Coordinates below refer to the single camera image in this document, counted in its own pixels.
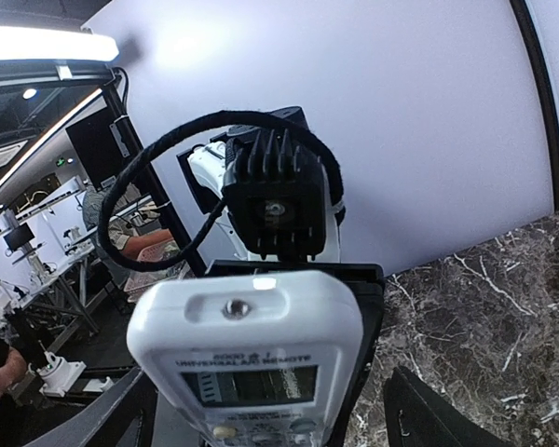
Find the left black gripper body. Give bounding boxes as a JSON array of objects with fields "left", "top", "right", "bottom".
[{"left": 205, "top": 260, "right": 385, "bottom": 446}]

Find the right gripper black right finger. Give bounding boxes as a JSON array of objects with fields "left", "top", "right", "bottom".
[{"left": 383, "top": 366, "right": 503, "bottom": 447}]

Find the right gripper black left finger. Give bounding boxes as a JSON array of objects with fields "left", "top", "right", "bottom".
[{"left": 29, "top": 367, "right": 157, "bottom": 446}]

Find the white remote control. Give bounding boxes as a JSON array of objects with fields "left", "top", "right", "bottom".
[{"left": 127, "top": 270, "right": 363, "bottom": 446}]

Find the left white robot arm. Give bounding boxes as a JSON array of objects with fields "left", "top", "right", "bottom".
[{"left": 178, "top": 106, "right": 385, "bottom": 446}]

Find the person in background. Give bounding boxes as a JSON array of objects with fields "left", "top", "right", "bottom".
[{"left": 82, "top": 184, "right": 172, "bottom": 260}]

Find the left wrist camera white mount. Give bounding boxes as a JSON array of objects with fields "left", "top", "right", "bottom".
[{"left": 222, "top": 129, "right": 341, "bottom": 263}]

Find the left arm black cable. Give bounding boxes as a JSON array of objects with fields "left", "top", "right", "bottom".
[{"left": 95, "top": 109, "right": 344, "bottom": 274}]

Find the right black frame post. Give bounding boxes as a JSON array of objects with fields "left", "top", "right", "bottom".
[{"left": 509, "top": 0, "right": 559, "bottom": 210}]

